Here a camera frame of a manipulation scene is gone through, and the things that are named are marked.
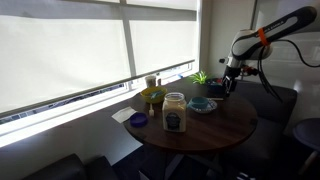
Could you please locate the white paper napkin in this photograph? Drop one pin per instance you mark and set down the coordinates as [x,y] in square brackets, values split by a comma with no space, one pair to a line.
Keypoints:
[124,114]

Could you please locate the green potted plant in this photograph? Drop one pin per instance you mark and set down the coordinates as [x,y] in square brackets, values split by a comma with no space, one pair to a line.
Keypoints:
[199,77]

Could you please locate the dark round stool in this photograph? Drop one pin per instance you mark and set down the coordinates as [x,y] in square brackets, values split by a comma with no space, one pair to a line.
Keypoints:
[308,133]

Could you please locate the table pedestal base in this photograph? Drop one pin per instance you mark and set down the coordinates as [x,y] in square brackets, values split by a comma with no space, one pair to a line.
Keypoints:
[173,163]

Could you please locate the narrow white roller blind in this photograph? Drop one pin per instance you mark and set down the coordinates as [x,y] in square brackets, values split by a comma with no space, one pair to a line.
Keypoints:
[163,43]

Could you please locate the wide white roller blind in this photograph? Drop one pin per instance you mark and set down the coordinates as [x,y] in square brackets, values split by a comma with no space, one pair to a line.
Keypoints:
[63,63]

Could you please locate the blue jar lid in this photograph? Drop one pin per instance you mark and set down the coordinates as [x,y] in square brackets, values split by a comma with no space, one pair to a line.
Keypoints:
[138,119]

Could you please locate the yellow bowl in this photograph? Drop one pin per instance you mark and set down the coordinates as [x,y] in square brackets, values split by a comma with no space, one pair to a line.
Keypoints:
[151,97]

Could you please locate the dark sofa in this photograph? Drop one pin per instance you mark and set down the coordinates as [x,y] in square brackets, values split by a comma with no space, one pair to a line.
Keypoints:
[66,170]

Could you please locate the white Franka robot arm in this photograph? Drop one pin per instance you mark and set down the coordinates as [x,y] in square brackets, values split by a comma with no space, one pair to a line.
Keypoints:
[266,36]

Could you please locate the teal utensil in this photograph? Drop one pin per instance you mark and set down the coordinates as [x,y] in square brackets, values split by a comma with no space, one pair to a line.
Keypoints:
[156,94]

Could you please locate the blue bowl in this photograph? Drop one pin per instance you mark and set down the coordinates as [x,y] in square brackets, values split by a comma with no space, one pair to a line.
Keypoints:
[208,108]

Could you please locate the white window frame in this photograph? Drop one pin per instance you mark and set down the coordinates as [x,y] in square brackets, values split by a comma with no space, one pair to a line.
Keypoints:
[128,43]

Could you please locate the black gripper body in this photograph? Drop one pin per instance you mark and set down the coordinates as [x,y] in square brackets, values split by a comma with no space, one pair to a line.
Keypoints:
[231,75]

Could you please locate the dark upholstered chair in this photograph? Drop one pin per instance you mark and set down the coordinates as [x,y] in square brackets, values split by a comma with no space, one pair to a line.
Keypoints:
[266,113]

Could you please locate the open glass jar beige contents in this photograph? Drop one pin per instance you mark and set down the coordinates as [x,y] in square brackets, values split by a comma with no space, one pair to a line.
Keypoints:
[174,115]

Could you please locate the blue ceramic cup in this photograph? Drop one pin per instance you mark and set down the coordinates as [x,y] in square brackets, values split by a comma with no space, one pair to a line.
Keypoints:
[199,102]

